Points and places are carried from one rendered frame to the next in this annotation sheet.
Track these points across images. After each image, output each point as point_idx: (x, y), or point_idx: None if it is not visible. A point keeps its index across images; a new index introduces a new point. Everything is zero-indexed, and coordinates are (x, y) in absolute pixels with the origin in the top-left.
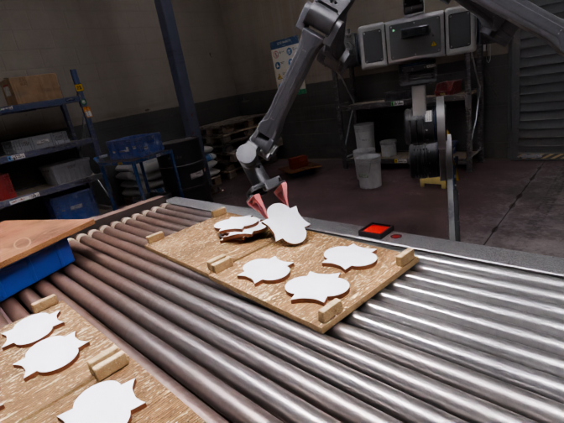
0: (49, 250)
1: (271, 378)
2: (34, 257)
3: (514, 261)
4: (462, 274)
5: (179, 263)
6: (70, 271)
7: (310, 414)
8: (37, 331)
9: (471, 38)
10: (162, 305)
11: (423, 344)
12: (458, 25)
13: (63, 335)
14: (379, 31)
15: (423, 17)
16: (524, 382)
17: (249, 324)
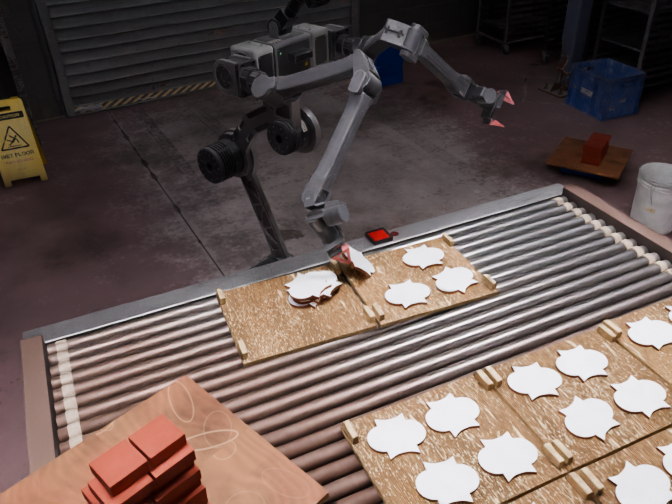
0: None
1: (518, 324)
2: None
3: (469, 216)
4: (470, 234)
5: (325, 343)
6: None
7: (558, 314)
8: (408, 429)
9: (327, 56)
10: (402, 359)
11: (523, 270)
12: (320, 46)
13: (420, 414)
14: (270, 55)
15: (299, 40)
16: (560, 258)
17: (467, 319)
